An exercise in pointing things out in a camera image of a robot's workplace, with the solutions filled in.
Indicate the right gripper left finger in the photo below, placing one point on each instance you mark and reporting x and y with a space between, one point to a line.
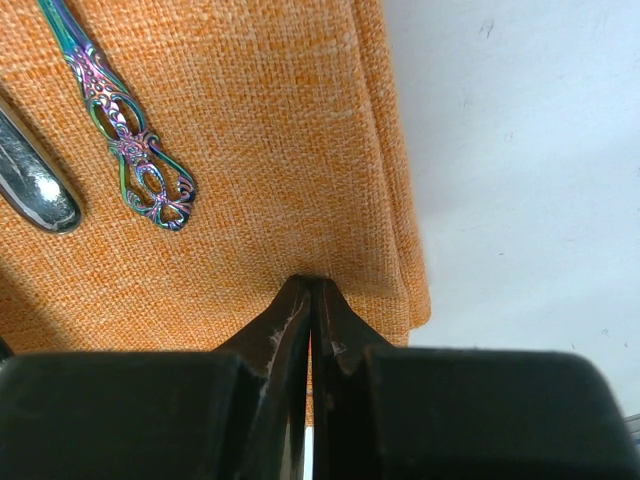
235 412

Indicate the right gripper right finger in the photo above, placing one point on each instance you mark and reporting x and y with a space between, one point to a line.
386 412

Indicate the copper bowl spoon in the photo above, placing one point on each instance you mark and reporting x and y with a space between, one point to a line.
151 183

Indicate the orange cloth napkin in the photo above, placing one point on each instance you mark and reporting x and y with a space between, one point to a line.
284 112

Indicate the silver table knife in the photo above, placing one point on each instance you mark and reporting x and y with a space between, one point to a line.
31 183

